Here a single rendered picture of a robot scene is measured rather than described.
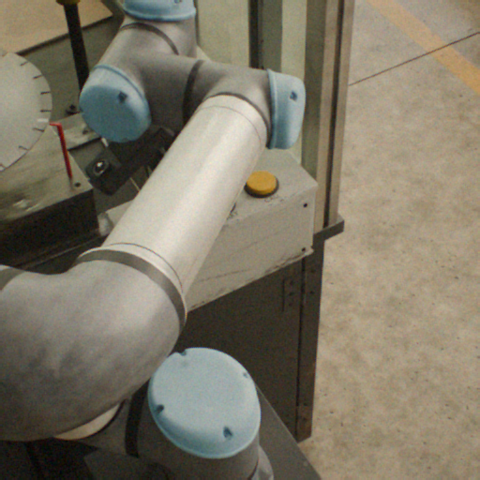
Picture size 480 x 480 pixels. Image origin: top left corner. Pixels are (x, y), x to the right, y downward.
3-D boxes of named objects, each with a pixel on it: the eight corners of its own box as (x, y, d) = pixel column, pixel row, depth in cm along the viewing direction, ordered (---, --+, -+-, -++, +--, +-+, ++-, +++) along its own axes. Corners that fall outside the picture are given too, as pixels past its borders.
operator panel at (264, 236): (277, 208, 148) (277, 138, 137) (314, 253, 141) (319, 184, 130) (117, 279, 139) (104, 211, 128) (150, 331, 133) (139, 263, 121)
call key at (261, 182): (265, 176, 133) (265, 166, 131) (280, 193, 131) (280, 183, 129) (242, 187, 132) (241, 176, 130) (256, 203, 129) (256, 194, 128)
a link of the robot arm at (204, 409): (244, 509, 104) (241, 449, 94) (131, 478, 107) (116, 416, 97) (272, 418, 111) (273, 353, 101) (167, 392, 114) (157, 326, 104)
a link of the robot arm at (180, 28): (105, 2, 96) (135, -41, 102) (118, 85, 105) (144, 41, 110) (176, 14, 95) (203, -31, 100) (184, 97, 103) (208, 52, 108)
